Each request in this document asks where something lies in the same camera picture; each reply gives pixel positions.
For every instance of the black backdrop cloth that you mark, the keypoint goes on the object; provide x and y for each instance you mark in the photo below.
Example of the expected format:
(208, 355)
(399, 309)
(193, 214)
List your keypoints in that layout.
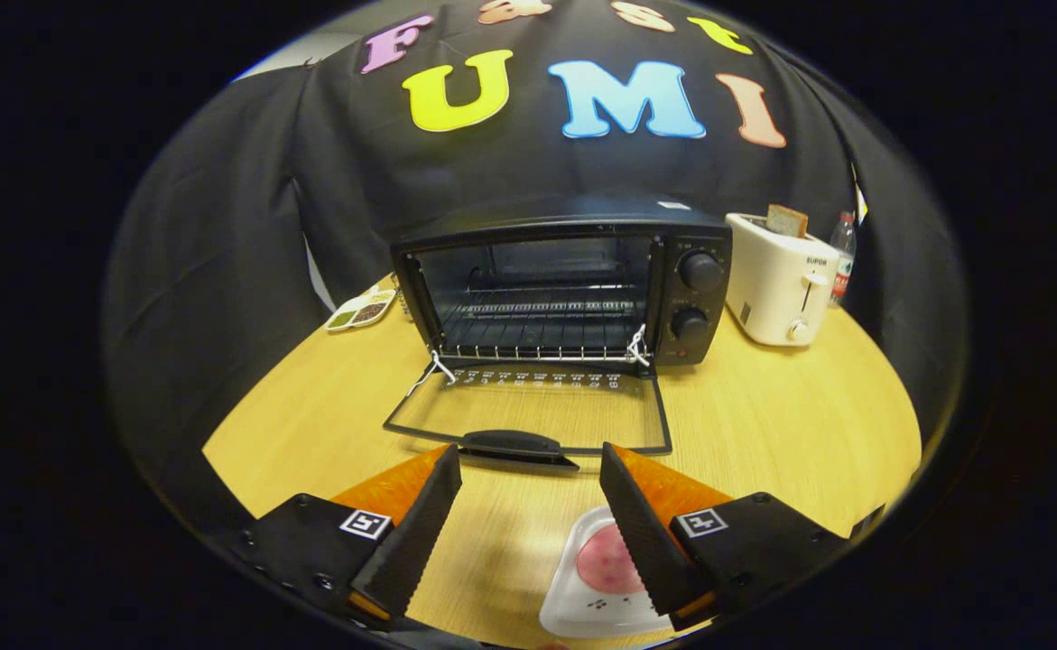
(221, 253)

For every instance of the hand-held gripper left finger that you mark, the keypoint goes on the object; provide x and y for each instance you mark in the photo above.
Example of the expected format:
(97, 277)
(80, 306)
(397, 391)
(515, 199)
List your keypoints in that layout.
(420, 542)

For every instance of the pink ham slice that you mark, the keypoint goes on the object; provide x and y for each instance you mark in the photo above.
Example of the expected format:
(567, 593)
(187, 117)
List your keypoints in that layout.
(602, 564)

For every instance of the white compartment dish with grains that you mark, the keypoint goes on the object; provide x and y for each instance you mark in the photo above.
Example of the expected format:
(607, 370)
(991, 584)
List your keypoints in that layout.
(361, 311)

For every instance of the black toaster oven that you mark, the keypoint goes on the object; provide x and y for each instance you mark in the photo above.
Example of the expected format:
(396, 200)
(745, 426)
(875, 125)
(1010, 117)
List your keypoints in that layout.
(700, 307)

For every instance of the clear plastic bottle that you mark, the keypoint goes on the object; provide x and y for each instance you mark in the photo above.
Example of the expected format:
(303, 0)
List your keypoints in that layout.
(843, 257)

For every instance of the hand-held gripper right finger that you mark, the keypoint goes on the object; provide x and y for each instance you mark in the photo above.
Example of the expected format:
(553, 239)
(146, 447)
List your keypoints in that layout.
(641, 542)

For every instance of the white square food plate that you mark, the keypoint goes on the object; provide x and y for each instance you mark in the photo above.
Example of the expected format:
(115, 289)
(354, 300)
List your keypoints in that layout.
(582, 605)

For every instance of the white pop-up toaster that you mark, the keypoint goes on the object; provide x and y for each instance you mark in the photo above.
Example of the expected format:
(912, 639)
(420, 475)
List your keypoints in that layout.
(776, 289)

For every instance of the brown toast slice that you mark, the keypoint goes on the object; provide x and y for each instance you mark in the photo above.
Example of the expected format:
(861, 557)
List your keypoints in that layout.
(787, 222)

